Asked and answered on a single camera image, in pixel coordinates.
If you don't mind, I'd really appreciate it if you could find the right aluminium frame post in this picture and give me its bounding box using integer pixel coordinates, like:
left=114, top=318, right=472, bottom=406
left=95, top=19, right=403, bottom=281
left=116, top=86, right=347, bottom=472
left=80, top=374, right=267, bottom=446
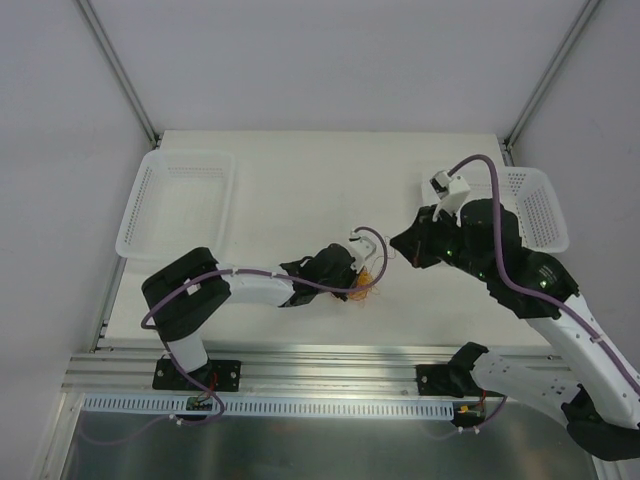
left=502, top=0, right=604, bottom=155

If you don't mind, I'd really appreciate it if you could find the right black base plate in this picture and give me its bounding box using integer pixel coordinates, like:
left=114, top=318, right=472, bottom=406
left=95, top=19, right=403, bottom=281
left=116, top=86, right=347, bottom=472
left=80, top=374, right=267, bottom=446
left=414, top=364, right=502, bottom=398

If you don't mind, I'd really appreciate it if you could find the aluminium mounting rail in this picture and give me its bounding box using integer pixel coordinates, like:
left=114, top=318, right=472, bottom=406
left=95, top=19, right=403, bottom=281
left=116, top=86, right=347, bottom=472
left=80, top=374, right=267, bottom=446
left=62, top=341, right=457, bottom=398

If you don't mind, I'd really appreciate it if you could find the left aluminium frame post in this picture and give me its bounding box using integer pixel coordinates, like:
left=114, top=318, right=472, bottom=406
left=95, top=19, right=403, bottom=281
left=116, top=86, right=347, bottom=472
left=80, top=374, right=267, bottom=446
left=73, top=0, right=161, bottom=149

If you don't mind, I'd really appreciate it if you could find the left white plastic basket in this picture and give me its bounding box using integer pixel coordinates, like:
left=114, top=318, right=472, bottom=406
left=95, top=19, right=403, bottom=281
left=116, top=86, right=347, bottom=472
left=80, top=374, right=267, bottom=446
left=115, top=149, right=236, bottom=262

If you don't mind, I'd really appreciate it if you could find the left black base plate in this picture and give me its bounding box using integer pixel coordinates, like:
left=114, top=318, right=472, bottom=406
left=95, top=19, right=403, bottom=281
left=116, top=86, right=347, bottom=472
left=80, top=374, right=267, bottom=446
left=152, top=358, right=242, bottom=392

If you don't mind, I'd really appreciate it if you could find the aluminium frame post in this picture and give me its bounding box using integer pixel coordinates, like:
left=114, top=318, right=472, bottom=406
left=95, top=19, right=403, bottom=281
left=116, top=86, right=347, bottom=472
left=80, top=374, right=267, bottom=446
left=73, top=0, right=161, bottom=149
left=502, top=0, right=604, bottom=155

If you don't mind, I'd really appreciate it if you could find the orange wire bundle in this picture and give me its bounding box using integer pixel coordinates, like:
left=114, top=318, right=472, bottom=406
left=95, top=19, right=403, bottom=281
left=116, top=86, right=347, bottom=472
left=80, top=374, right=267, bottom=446
left=329, top=254, right=401, bottom=307

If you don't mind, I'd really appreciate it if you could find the white slotted cable duct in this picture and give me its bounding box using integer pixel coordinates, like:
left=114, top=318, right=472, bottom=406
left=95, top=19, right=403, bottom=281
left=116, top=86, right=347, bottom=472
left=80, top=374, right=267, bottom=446
left=82, top=394, right=454, bottom=421

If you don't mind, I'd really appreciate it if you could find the right white plastic basket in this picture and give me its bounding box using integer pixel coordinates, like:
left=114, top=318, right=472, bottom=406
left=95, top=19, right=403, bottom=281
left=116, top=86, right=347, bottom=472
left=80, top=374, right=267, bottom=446
left=421, top=162, right=570, bottom=254

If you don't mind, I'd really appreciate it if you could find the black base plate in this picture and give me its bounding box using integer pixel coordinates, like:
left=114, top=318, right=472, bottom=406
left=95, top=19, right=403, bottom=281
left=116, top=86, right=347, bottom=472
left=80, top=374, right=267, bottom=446
left=152, top=358, right=242, bottom=392
left=414, top=364, right=502, bottom=398

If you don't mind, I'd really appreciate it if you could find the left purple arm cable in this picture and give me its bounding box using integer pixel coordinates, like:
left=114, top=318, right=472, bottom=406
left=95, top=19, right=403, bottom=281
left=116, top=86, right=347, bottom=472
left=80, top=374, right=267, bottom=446
left=141, top=226, right=388, bottom=331

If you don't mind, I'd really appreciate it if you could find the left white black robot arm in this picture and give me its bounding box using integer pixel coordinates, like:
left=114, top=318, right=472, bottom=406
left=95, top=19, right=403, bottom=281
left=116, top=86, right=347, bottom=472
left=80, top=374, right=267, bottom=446
left=141, top=243, right=364, bottom=390

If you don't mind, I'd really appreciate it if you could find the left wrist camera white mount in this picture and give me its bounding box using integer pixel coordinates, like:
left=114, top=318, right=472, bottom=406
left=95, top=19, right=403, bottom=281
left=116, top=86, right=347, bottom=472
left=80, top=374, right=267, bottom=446
left=346, top=230, right=376, bottom=274

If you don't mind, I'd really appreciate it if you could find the white plastic basket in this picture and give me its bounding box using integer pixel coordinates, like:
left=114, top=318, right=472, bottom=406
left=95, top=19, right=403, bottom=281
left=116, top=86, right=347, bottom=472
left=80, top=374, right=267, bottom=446
left=421, top=162, right=570, bottom=254
left=115, top=149, right=236, bottom=262

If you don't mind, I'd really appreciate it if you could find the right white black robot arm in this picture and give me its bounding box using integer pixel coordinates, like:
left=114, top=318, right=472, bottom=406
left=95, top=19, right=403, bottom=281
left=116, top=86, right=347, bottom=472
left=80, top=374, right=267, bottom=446
left=390, top=199, right=639, bottom=461

